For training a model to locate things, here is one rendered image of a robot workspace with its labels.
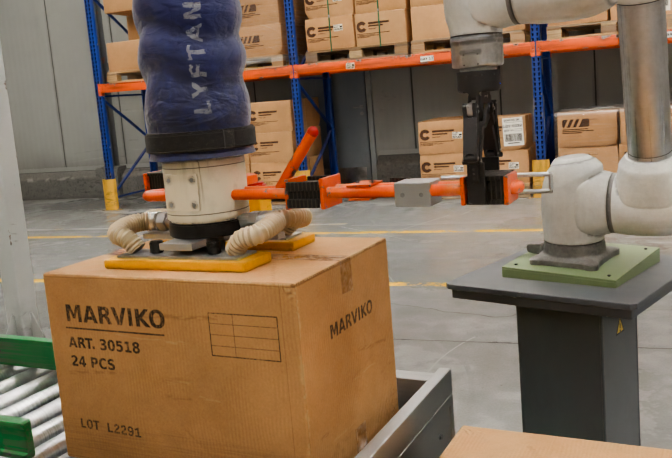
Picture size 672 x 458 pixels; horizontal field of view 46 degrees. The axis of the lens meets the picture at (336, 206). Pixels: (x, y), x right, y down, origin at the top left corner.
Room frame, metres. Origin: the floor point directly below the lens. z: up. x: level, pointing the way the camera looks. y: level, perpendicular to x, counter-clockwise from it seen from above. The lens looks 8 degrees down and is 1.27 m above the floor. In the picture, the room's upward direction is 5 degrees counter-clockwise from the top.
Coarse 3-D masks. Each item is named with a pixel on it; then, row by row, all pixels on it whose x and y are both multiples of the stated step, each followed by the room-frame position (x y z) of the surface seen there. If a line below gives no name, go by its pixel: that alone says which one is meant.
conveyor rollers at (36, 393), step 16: (0, 368) 2.31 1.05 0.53; (16, 368) 2.26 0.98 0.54; (32, 368) 2.22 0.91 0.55; (0, 384) 2.11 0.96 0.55; (16, 384) 2.14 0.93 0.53; (32, 384) 2.09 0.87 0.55; (48, 384) 2.13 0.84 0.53; (0, 400) 1.99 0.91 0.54; (16, 400) 2.03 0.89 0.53; (32, 400) 1.97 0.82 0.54; (48, 400) 2.01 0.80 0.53; (16, 416) 1.91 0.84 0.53; (32, 416) 1.86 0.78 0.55; (48, 416) 1.89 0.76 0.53; (32, 432) 1.75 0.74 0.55; (48, 432) 1.78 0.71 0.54; (64, 432) 1.74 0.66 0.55; (48, 448) 1.67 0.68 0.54; (64, 448) 1.70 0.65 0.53
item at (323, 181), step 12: (288, 180) 1.52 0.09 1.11; (300, 180) 1.57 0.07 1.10; (312, 180) 1.58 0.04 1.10; (324, 180) 1.49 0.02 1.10; (336, 180) 1.54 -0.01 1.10; (288, 192) 1.52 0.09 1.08; (300, 192) 1.51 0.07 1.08; (312, 192) 1.49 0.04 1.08; (324, 192) 1.49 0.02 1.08; (288, 204) 1.51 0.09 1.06; (300, 204) 1.50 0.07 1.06; (312, 204) 1.49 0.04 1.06; (324, 204) 1.49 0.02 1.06; (336, 204) 1.53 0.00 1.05
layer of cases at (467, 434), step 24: (480, 432) 1.57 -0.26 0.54; (504, 432) 1.56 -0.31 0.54; (456, 456) 1.47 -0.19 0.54; (480, 456) 1.46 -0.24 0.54; (504, 456) 1.45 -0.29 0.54; (528, 456) 1.45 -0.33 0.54; (552, 456) 1.44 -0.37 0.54; (576, 456) 1.43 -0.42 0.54; (600, 456) 1.42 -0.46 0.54; (624, 456) 1.41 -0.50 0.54; (648, 456) 1.41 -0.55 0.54
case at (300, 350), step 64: (320, 256) 1.54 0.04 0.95; (384, 256) 1.67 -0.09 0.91; (64, 320) 1.59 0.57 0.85; (128, 320) 1.51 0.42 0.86; (192, 320) 1.44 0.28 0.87; (256, 320) 1.37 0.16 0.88; (320, 320) 1.40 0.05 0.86; (384, 320) 1.65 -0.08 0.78; (64, 384) 1.60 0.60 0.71; (128, 384) 1.52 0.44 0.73; (192, 384) 1.44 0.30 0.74; (256, 384) 1.38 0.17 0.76; (320, 384) 1.38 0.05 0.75; (384, 384) 1.63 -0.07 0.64; (128, 448) 1.53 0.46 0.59; (192, 448) 1.45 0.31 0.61; (256, 448) 1.38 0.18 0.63; (320, 448) 1.36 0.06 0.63
